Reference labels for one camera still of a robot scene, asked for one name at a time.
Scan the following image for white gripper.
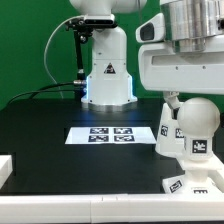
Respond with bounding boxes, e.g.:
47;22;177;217
138;41;224;120

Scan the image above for white lamp bulb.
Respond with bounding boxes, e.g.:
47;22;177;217
177;98;220;161

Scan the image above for white lamp shade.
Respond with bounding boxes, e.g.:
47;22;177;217
155;103;184;158

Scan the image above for white lamp base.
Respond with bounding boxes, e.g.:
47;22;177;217
162;155;224;194

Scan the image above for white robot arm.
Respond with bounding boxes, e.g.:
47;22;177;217
69;0;224;110

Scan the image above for paper sheet with markers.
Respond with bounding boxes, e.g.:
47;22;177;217
65;127;156;144

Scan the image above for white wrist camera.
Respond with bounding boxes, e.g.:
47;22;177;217
135;13;165;43

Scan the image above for black camera on stand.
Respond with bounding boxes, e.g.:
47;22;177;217
65;16;118;99

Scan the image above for white front rail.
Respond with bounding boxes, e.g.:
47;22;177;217
0;194;224;224

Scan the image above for grey camera cable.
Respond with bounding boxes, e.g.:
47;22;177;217
43;15;84;100

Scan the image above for black base cables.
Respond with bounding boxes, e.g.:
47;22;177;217
5;79;88;108

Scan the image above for white left corner bracket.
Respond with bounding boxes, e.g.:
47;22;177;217
0;155;13;189

